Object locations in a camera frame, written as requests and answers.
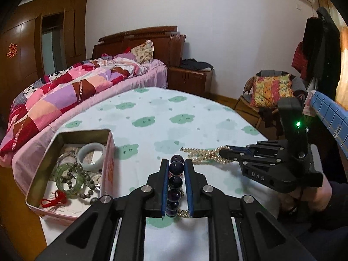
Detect pearl necklace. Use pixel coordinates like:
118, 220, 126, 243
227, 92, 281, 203
180, 146, 235, 166

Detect silver wristwatch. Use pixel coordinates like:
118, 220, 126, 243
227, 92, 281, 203
90, 173, 102, 192

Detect green jade bangle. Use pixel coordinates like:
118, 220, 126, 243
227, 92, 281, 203
54, 163, 93, 199

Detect red cord jade pendant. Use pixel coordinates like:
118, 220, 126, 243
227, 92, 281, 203
41, 190, 67, 208

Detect dark purple bead bracelet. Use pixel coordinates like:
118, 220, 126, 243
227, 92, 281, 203
165, 154, 186, 218

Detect pale jade bangle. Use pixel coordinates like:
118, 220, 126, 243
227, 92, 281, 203
76, 143, 105, 173

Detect silver bangle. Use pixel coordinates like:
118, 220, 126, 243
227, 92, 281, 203
55, 150, 77, 170

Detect right hand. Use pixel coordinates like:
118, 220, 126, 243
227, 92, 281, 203
278, 176, 332, 211

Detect wicker chair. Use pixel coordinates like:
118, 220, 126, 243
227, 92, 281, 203
237, 70, 307, 129

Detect colourful patterned cushion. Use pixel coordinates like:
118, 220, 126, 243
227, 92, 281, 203
251, 74, 293, 109

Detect paper leaflet in tin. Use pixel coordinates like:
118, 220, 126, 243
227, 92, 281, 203
40, 143, 105, 217

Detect pink metal tin box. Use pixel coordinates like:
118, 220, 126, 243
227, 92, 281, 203
26, 129, 115, 224

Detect wooden nightstand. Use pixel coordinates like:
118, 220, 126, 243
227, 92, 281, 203
167, 67, 214, 98

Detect cloud pattern tablecloth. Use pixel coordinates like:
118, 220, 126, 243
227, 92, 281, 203
40, 86, 284, 261

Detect dark clothes on nightstand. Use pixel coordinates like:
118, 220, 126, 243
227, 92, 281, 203
179, 58, 214, 71

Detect hanging dark clothes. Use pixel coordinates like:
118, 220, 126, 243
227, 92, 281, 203
292, 7, 341, 100

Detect floral pillow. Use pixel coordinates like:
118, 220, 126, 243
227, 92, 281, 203
130, 40, 154, 64

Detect wooden bed with pink sheet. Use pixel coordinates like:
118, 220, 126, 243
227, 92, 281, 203
1, 25, 186, 193

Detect patchwork quilt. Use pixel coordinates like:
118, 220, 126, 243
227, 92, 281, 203
1, 56, 148, 158

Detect red double happiness decoration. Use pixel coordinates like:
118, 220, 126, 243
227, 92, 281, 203
7, 43, 18, 59

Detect dark wooden wardrobe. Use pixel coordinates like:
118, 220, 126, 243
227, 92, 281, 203
1, 0, 87, 113

